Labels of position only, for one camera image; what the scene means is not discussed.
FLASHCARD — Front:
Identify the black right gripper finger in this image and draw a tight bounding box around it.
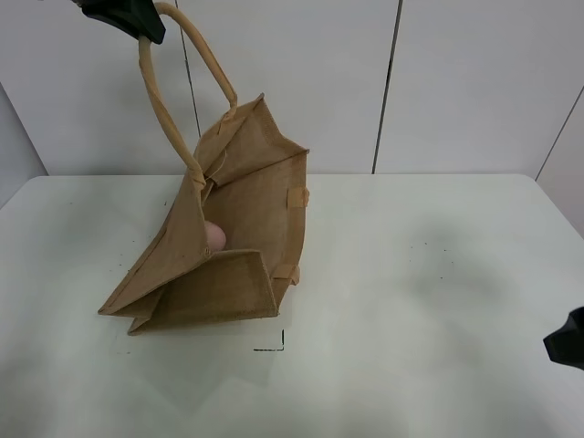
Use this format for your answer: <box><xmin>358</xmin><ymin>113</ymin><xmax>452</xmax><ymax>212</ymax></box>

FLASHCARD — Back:
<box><xmin>543</xmin><ymin>307</ymin><xmax>584</xmax><ymax>366</ymax></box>

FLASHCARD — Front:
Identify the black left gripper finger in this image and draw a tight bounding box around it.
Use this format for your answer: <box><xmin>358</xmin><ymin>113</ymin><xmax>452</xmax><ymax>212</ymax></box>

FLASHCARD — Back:
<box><xmin>75</xmin><ymin>0</ymin><xmax>166</xmax><ymax>45</ymax></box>

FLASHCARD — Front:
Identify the brown linen tote bag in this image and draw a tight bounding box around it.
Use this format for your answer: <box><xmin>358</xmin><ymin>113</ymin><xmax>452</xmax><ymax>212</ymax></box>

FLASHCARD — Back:
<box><xmin>100</xmin><ymin>2</ymin><xmax>309</xmax><ymax>335</ymax></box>

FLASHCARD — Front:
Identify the pink peach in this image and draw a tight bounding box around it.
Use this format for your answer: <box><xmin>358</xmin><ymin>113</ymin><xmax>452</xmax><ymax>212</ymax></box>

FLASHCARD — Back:
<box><xmin>204</xmin><ymin>221</ymin><xmax>226</xmax><ymax>252</ymax></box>

